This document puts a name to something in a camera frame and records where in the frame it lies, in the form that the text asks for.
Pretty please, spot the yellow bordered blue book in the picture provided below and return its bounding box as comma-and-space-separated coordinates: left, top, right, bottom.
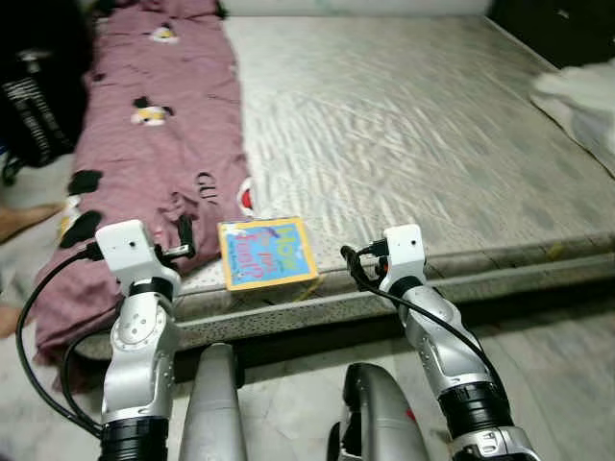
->
217, 216, 321, 292

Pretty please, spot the white pillow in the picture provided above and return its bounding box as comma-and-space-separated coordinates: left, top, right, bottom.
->
529, 62, 615, 174

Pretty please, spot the purple printed blanket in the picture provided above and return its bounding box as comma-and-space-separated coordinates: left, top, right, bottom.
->
34, 0, 256, 366

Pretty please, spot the white quilted mattress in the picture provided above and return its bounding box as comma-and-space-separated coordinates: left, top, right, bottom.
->
72, 14, 615, 361

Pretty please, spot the silver left robot leg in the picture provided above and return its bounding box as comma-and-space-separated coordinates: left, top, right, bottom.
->
178, 343, 249, 461

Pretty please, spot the silver robot leg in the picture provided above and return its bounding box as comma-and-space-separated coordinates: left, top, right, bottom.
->
327, 362, 431, 461
178, 343, 249, 461

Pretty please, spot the silver right robot leg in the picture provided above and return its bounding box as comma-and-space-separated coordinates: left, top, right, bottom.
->
327, 362, 431, 461

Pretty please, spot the black bag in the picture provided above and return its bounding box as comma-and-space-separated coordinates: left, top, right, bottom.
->
0, 0, 97, 188

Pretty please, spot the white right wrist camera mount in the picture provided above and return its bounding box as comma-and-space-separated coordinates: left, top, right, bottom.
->
382, 225, 427, 289

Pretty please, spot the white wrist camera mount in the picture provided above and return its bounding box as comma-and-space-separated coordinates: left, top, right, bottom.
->
94, 220, 182, 289
382, 225, 427, 289

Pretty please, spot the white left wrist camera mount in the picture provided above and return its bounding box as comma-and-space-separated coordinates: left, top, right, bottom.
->
94, 220, 182, 289

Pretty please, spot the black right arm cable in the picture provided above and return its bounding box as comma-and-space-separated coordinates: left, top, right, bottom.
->
341, 248, 505, 395

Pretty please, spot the short black left arm cable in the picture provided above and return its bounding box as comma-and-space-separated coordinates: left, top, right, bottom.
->
60, 327, 121, 428

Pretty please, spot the long black left arm cable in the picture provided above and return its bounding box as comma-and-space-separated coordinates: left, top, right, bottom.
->
14, 245, 105, 438

